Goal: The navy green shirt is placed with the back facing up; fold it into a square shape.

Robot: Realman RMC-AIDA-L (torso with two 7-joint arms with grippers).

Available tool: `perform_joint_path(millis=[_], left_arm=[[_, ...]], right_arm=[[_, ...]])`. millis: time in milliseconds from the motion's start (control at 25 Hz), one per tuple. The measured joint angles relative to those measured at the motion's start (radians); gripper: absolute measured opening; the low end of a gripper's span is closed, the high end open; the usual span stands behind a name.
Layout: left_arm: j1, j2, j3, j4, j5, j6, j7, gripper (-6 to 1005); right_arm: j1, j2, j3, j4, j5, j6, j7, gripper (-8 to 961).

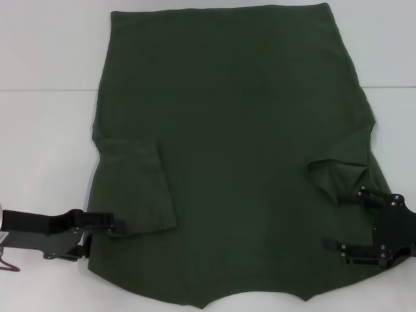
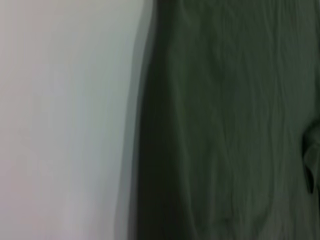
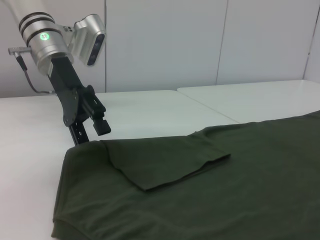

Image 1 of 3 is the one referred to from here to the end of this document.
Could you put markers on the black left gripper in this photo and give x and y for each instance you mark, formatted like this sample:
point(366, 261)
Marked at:
point(32, 221)

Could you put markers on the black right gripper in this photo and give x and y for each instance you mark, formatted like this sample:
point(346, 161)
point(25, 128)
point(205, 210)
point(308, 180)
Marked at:
point(396, 230)

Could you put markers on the dark green t-shirt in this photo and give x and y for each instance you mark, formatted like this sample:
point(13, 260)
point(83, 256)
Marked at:
point(227, 130)

